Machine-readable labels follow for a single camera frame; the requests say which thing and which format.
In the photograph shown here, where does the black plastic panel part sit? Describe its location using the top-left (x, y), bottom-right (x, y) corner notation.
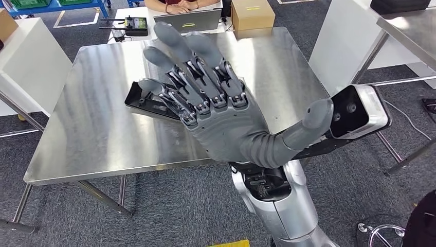
top-left (124, 81), bottom-right (182, 121)

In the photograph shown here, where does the stainless steel workbench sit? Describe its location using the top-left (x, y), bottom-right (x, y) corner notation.
top-left (0, 26), bottom-right (330, 234)

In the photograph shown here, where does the grey laptop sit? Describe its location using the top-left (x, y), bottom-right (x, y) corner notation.
top-left (153, 8), bottom-right (223, 34)

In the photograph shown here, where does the cardboard box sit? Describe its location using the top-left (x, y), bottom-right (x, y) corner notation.
top-left (231, 0), bottom-right (276, 32)

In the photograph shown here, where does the yellow floor tape square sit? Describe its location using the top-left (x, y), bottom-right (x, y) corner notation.
top-left (208, 239), bottom-right (251, 247)

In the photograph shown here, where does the person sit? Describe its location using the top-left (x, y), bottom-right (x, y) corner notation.
top-left (402, 190), bottom-right (436, 247)
top-left (144, 0), bottom-right (222, 14)

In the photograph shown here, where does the black remote controller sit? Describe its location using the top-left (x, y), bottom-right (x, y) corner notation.
top-left (99, 16), bottom-right (149, 37)

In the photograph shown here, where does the white desk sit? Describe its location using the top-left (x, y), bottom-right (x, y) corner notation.
top-left (108, 0), bottom-right (235, 43)

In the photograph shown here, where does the white partition board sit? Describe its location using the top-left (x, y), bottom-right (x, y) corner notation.
top-left (308, 0), bottom-right (436, 96)
top-left (0, 17), bottom-right (73, 117)

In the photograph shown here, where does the chrome stool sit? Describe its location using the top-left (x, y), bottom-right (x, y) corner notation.
top-left (357, 223), bottom-right (406, 247)

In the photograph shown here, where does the black floor device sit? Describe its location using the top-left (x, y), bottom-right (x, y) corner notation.
top-left (422, 98), bottom-right (436, 115)

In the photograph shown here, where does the black bag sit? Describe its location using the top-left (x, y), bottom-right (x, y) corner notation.
top-left (370, 0), bottom-right (431, 15)

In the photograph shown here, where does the stainless steel table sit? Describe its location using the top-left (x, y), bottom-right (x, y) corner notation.
top-left (351, 7), bottom-right (436, 176)

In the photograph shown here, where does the brown cardboard carton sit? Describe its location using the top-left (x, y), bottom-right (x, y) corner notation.
top-left (0, 8), bottom-right (20, 43)

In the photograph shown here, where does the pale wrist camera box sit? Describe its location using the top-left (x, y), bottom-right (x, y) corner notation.
top-left (330, 84), bottom-right (392, 140)

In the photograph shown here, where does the grey floor cable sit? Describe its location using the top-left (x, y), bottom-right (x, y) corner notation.
top-left (383, 99), bottom-right (432, 140)

